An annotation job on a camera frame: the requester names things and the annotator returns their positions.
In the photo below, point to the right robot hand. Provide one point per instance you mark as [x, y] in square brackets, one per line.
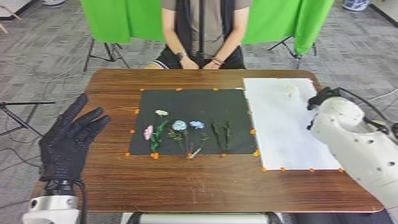
[324, 96]

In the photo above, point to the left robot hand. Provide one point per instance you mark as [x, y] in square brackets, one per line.
[65, 150]

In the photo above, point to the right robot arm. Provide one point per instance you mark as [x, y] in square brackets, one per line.
[356, 140]

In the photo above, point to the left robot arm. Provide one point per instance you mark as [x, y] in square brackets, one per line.
[50, 206]

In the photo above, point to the dark mat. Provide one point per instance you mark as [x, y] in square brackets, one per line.
[196, 103]

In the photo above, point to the person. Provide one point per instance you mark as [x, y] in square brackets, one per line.
[205, 30]

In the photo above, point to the white flower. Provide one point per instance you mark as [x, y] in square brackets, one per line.
[161, 113]
[290, 90]

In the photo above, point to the black tripod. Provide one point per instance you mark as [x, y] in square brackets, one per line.
[24, 115]

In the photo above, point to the white sheet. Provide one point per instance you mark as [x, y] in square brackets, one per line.
[285, 133]

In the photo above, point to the black cloth stand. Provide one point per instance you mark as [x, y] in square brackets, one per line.
[109, 53]
[294, 50]

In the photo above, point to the pink flower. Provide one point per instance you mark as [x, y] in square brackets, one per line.
[148, 132]

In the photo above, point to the pale blue flower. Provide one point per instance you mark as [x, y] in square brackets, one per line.
[178, 125]

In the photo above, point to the blue white vase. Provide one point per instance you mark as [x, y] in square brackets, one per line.
[356, 4]

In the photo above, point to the pale grey bar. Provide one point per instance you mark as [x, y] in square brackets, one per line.
[205, 218]

